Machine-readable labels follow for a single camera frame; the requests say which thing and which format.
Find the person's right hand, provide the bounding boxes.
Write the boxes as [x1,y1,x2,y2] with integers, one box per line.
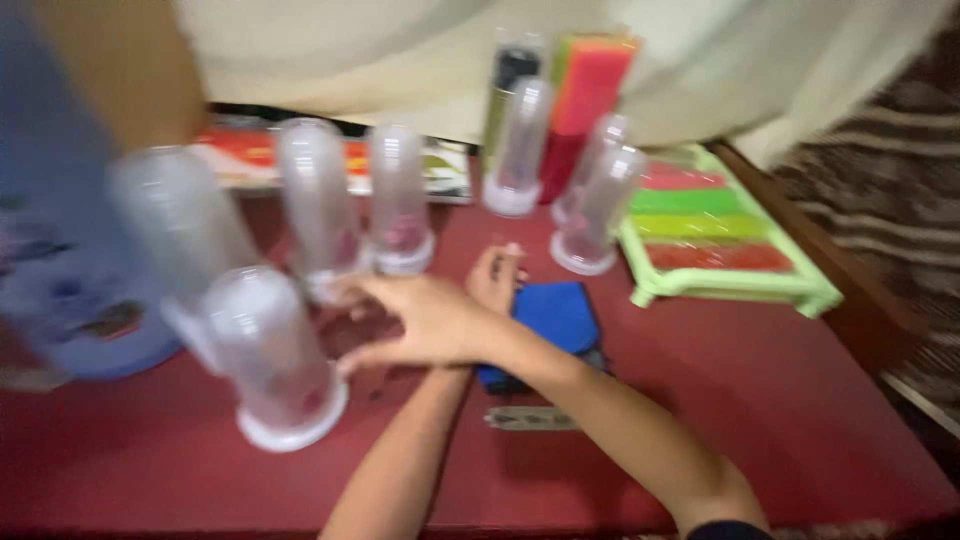
[330,273,485,378]

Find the person's left hand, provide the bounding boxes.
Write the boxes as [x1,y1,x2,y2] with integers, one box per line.
[465,241,531,317]

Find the blue cloth pouch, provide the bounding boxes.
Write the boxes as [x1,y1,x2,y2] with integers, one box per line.
[477,281,606,396]

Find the clear plastic tube white base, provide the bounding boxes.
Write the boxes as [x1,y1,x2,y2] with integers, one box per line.
[551,112,633,226]
[481,75,555,219]
[549,144,648,277]
[160,265,351,454]
[366,123,437,276]
[108,145,258,303]
[275,117,374,303]

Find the small pale printed label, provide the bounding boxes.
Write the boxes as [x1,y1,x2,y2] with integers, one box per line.
[483,405,580,433]

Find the black and green bottle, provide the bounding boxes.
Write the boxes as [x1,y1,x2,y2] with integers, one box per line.
[483,30,546,175]

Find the lime yellow strip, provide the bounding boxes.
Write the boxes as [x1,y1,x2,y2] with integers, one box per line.
[631,213,772,241]

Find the colourful sheets in red holder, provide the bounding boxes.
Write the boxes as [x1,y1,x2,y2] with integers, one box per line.
[537,31,644,206]

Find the red strip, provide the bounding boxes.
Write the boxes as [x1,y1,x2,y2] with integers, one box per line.
[645,241,795,273]

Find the light green plastic tray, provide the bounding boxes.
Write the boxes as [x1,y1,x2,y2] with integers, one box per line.
[618,143,846,321]

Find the white cloth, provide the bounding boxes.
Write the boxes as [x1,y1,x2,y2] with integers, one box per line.
[172,0,955,172]

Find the large blue plastic container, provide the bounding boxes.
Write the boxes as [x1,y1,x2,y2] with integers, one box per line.
[0,0,186,381]

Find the brown cardboard box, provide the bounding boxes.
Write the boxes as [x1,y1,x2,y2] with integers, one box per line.
[33,0,209,155]

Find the black sleeve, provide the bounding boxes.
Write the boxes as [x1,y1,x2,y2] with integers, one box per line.
[685,519,774,540]

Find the brown striped fabric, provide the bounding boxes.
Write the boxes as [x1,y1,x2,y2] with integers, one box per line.
[772,15,960,425]

